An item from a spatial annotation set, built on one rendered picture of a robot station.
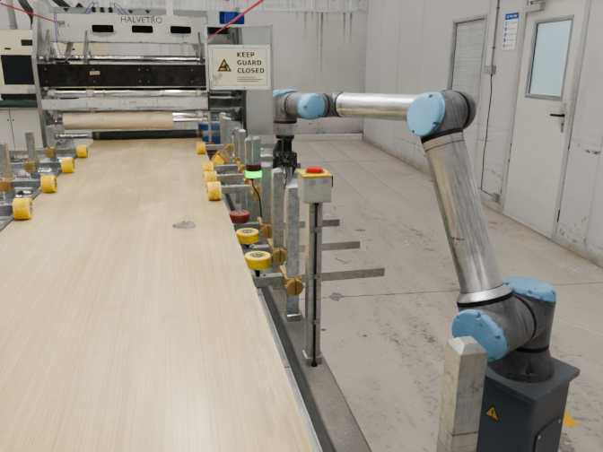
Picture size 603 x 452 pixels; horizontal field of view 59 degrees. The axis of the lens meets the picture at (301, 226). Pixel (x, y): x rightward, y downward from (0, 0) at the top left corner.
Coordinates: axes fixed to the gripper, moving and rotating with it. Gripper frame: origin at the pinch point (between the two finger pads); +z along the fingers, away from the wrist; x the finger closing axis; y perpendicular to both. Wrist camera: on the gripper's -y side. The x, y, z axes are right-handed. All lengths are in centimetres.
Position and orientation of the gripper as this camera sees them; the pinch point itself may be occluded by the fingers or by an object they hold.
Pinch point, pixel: (284, 185)
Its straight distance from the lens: 211.7
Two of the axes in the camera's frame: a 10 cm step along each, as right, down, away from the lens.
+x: 9.7, -0.6, 2.2
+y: 2.2, 2.7, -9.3
